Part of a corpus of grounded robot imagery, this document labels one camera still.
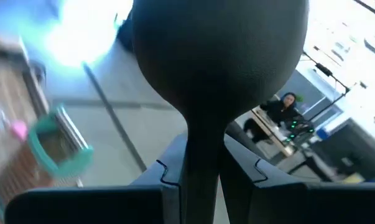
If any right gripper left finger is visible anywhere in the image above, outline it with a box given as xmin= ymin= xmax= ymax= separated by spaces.
xmin=5 ymin=133 xmax=188 ymax=224

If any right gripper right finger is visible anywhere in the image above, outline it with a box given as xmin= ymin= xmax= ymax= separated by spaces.
xmin=220 ymin=135 xmax=375 ymax=224

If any pink mini spatula clear handle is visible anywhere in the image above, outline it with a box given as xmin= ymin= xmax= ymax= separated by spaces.
xmin=10 ymin=119 xmax=29 ymax=141

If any black solid spoon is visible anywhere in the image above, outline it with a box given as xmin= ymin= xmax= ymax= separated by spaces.
xmin=131 ymin=0 xmax=309 ymax=224

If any wooden workbench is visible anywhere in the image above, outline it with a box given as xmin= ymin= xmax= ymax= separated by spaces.
xmin=251 ymin=107 xmax=297 ymax=158

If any person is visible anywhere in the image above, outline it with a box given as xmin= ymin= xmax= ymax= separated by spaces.
xmin=242 ymin=91 xmax=315 ymax=144

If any metal box grater teal handle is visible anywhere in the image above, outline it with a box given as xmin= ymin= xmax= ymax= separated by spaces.
xmin=0 ymin=104 xmax=95 ymax=194

